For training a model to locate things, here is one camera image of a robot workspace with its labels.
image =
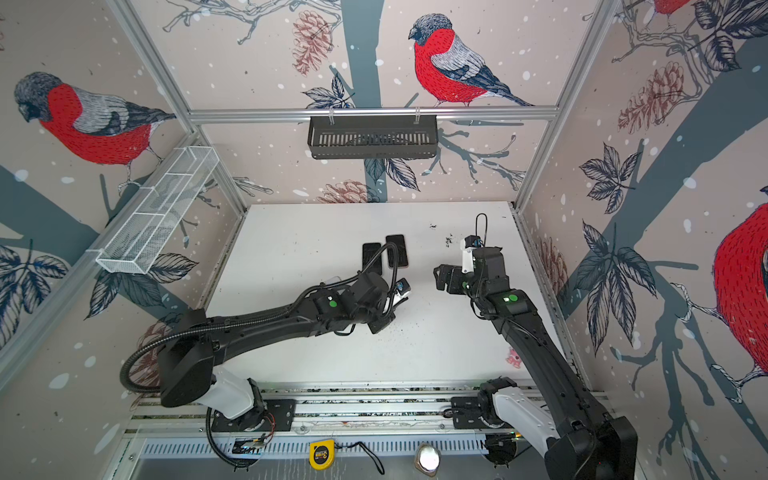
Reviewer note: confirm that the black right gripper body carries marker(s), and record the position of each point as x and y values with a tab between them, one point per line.
460	282

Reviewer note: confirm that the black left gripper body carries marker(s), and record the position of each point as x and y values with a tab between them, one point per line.
376	316

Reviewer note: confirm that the light blue phone case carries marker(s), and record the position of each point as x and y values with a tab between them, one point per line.
371	255

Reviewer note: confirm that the pink phone case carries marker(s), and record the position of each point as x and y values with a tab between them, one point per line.
398	250

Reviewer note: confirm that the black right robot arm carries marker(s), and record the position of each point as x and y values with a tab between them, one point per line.
575	434

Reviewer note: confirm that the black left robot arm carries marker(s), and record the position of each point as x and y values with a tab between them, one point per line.
187	365

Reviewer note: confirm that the pink small object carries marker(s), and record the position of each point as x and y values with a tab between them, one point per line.
514	359

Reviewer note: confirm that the yellow tape measure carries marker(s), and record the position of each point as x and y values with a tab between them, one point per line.
322	454

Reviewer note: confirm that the round shiny lamp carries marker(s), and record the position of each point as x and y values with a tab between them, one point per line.
427	460

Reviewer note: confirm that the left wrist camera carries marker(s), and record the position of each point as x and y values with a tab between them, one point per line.
402	290

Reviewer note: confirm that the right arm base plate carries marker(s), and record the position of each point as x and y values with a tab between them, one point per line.
468	413

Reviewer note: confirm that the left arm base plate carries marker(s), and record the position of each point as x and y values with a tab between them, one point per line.
279	414

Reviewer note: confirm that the black wire wall basket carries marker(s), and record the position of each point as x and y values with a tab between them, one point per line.
373	137

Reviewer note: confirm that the horizontal aluminium rail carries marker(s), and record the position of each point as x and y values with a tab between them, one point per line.
512	113

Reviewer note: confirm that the white mesh wall shelf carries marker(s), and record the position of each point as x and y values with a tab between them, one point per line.
162	204

